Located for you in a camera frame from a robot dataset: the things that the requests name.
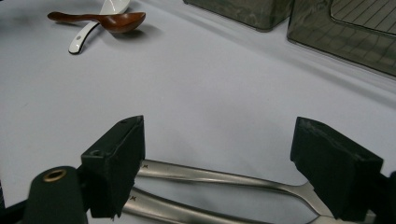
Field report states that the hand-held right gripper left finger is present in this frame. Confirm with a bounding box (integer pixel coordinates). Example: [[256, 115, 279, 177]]
[[80, 115, 147, 219]]

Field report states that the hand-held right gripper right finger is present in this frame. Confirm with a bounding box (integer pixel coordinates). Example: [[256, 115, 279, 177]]
[[290, 116, 385, 222]]

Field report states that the white ceramic spoon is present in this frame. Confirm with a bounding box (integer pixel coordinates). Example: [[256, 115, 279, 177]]
[[68, 0, 131, 55]]

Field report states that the smoky plastic bin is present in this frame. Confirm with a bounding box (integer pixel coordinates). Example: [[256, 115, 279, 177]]
[[287, 0, 396, 77], [182, 0, 295, 33]]

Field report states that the brown wooden spoon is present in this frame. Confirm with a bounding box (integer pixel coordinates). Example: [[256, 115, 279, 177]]
[[47, 11, 147, 35]]

